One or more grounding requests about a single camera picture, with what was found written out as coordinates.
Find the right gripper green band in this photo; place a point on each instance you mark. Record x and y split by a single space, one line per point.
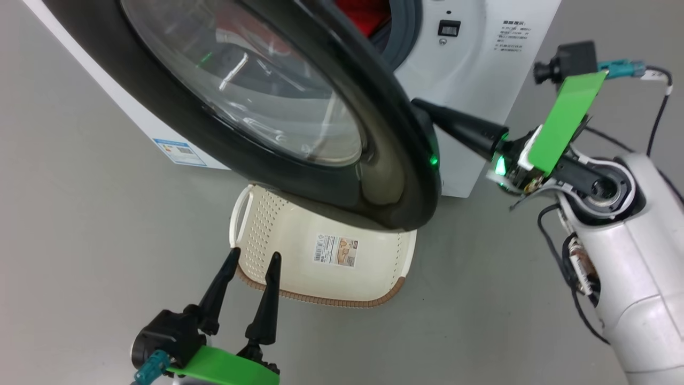
566 117

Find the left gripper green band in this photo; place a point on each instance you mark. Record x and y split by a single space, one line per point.
224 368

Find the black round glass washer door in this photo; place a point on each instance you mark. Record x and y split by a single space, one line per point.
368 96

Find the red and white garment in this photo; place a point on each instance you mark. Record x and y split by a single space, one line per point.
363 13

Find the white front-load washing machine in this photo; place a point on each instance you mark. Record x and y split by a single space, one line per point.
470 80

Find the cream perforated laundry basket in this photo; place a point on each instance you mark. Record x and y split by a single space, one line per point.
299 267

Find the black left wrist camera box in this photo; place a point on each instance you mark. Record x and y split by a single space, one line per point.
163 337

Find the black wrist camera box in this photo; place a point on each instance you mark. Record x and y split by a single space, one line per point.
163 337
572 59

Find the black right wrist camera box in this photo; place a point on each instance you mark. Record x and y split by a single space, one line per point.
572 59

